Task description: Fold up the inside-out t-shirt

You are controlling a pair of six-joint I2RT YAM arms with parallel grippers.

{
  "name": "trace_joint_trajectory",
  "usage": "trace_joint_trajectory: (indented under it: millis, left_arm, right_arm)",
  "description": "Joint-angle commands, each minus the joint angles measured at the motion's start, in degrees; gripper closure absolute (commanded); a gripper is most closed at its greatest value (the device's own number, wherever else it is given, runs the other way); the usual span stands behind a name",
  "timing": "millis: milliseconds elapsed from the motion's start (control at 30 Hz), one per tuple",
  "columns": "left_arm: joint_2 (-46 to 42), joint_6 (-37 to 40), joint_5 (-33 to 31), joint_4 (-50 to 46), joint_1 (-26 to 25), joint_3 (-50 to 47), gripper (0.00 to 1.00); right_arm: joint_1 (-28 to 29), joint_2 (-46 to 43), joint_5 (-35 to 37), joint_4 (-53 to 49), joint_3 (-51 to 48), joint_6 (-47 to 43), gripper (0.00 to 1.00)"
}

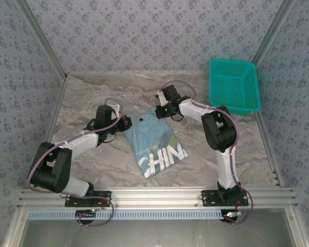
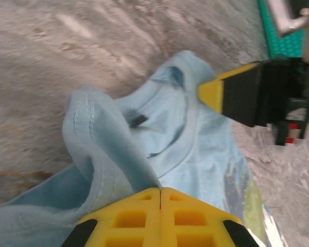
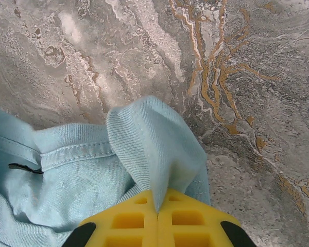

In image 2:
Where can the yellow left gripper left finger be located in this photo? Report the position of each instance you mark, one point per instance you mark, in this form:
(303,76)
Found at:
(134,226)

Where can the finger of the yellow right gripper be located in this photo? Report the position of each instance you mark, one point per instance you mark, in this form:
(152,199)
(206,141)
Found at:
(211,95)

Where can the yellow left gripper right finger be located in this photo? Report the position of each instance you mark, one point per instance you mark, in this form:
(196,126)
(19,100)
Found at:
(190,226)

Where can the teal plastic basket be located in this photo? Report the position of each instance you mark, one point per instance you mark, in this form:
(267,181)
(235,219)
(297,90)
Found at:
(285,46)

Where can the light blue printed t-shirt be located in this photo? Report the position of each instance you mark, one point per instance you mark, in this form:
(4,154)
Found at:
(170,128)

